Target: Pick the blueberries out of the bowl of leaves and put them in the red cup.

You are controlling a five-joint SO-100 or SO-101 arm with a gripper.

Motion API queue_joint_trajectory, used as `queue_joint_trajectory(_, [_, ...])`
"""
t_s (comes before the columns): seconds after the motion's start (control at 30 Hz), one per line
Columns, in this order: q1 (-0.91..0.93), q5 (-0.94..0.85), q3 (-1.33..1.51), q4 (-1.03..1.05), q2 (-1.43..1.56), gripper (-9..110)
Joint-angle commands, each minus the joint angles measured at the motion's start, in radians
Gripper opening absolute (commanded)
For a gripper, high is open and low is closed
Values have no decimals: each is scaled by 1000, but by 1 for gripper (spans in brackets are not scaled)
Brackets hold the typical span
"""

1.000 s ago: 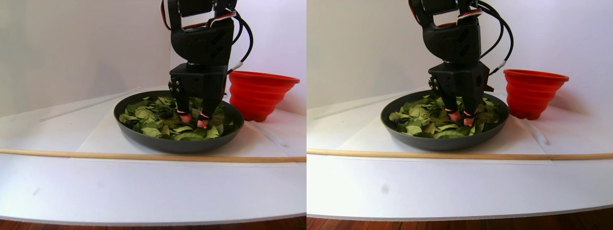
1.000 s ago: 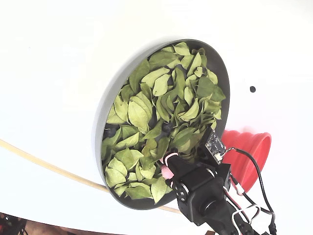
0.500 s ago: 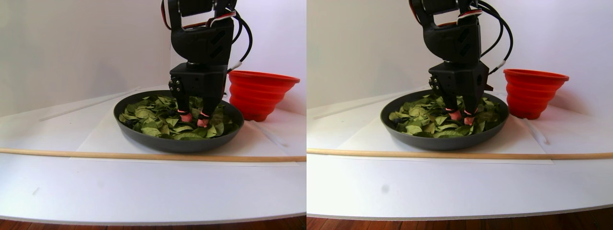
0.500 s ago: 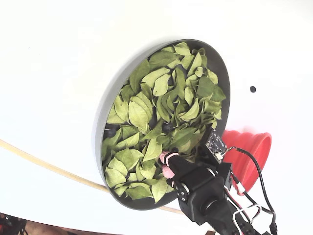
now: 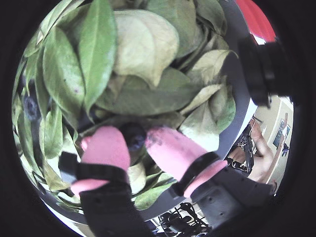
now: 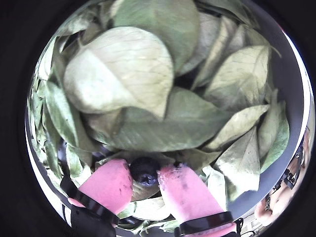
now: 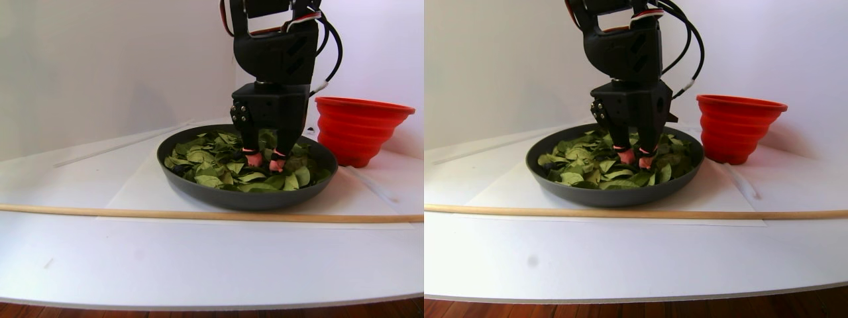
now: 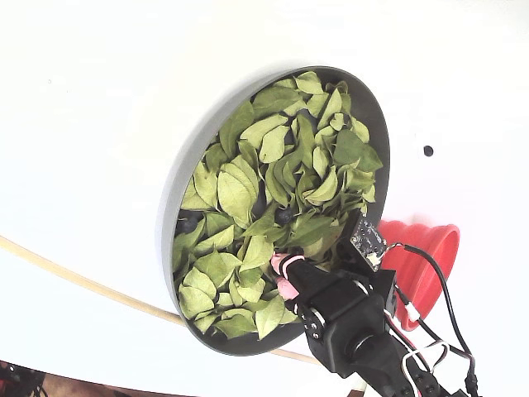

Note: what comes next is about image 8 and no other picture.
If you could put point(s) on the pink covered gripper finger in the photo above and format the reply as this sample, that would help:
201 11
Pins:
306 275
289 289

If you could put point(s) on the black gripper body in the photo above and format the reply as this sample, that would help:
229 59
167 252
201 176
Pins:
327 294

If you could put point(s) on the dark blueberry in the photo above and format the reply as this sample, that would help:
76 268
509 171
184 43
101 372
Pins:
283 216

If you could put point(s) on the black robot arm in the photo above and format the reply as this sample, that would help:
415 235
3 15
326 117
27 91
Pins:
388 380

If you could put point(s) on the red collapsible silicone cup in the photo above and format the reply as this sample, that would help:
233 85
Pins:
438 256

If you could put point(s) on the green leaves pile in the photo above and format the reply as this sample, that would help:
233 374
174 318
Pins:
235 194

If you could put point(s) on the dark grey round bowl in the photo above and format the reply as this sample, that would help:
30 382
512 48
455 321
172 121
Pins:
169 231

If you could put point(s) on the small black dot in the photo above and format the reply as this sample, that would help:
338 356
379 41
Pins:
428 151

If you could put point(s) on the long wooden dowel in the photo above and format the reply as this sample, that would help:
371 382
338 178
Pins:
82 281

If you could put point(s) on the small camera circuit board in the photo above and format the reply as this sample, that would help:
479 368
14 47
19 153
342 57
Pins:
365 240

